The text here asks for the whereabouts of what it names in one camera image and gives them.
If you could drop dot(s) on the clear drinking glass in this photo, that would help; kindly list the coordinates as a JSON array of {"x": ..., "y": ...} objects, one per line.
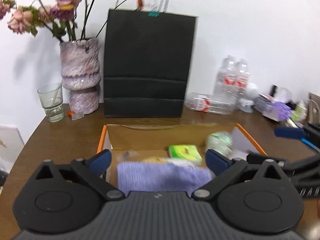
[{"x": 51, "y": 99}]

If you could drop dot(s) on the dried pink rose bouquet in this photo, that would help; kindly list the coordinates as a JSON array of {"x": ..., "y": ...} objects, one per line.
[{"x": 59, "y": 19}]

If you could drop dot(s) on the iridescent bundle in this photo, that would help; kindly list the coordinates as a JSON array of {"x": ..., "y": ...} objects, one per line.
[{"x": 221, "y": 142}]

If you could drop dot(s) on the left standing water bottle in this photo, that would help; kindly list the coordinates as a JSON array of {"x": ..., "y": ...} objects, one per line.
[{"x": 224, "y": 88}]

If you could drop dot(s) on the green tissue packet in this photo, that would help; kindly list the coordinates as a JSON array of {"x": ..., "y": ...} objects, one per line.
[{"x": 185, "y": 152}]

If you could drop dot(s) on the purple tissue box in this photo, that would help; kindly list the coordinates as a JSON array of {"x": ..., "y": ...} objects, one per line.
[{"x": 274, "y": 105}]

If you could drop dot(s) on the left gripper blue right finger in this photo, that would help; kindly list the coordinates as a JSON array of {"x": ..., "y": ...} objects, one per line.
[{"x": 217, "y": 162}]

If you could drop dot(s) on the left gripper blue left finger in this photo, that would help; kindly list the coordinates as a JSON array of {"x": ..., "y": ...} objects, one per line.
[{"x": 100, "y": 162}]

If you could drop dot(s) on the black paper shopping bag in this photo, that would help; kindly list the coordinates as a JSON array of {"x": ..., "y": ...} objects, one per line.
[{"x": 146, "y": 62}]

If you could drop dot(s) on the small green bottle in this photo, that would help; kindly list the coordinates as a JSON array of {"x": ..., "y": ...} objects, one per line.
[{"x": 300, "y": 112}]

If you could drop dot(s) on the purple ceramic vase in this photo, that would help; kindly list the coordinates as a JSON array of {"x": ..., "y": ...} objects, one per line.
[{"x": 80, "y": 72}]

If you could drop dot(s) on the red orange cardboard box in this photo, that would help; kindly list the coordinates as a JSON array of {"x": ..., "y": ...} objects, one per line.
[{"x": 146, "y": 141}]

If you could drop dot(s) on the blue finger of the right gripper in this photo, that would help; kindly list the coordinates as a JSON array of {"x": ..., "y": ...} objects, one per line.
[{"x": 289, "y": 133}]

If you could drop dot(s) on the standing water bottle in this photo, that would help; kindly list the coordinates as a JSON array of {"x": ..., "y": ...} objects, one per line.
[
  {"x": 224, "y": 88},
  {"x": 242, "y": 78}
]

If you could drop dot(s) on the lying empty water bottle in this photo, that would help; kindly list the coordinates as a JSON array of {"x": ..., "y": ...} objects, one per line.
[{"x": 208, "y": 104}]

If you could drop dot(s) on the white astronaut figurine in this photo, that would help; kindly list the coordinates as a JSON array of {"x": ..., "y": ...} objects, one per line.
[{"x": 246, "y": 97}]

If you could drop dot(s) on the small orange clear item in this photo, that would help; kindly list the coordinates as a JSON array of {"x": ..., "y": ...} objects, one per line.
[{"x": 75, "y": 116}]

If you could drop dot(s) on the right standing water bottle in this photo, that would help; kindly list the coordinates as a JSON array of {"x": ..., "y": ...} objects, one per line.
[{"x": 242, "y": 78}]

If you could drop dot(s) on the purple cloth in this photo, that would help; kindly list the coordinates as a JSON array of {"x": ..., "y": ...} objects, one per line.
[{"x": 161, "y": 177}]

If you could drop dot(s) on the wrapped black coin cell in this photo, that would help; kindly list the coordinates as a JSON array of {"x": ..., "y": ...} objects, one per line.
[{"x": 127, "y": 155}]

